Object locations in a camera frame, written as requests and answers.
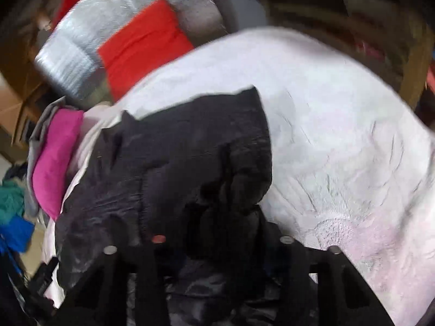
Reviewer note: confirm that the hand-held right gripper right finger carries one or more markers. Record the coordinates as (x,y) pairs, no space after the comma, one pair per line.
(296,278)

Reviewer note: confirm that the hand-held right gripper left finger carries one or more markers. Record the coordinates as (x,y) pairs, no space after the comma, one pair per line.
(149,278)

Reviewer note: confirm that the black quilted jacket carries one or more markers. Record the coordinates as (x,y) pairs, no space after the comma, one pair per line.
(187,149)

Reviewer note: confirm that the blue cloth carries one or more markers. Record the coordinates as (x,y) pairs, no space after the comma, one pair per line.
(15,234)

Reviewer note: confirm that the teal cloth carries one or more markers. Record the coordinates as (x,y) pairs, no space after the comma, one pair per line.
(10,200)

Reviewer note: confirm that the magenta pillow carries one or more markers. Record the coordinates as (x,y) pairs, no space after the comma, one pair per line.
(54,163)

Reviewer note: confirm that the grey cloth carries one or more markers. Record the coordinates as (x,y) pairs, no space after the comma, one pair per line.
(40,122)

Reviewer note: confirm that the white fleece blanket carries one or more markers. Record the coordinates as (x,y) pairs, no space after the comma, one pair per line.
(340,125)

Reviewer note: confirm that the cardboard box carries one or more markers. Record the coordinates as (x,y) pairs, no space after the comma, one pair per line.
(13,102)

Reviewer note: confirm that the red pillow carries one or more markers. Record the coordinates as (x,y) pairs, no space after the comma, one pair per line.
(142,47)

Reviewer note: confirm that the silver foil mat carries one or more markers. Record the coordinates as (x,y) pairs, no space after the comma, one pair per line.
(74,47)

